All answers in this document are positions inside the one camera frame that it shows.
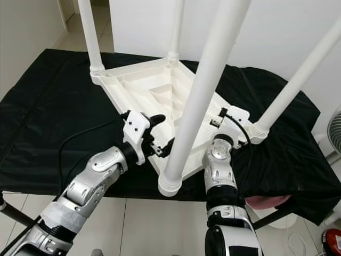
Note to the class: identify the black table cloth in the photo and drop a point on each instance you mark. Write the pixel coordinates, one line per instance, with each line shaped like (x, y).
(42, 117)

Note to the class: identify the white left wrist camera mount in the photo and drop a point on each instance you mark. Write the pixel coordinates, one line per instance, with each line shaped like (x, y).
(136, 125)

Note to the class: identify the white standing fan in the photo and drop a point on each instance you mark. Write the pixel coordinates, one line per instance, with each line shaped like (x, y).
(334, 133)

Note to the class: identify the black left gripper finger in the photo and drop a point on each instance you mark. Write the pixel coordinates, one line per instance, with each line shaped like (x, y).
(157, 118)
(168, 146)

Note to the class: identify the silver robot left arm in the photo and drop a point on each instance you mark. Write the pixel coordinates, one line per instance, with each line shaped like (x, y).
(101, 170)

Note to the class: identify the grey robot left leg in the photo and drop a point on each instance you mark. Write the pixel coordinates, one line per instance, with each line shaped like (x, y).
(97, 253)

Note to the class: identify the pink round object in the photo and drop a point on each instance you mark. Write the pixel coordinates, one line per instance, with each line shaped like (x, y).
(266, 201)

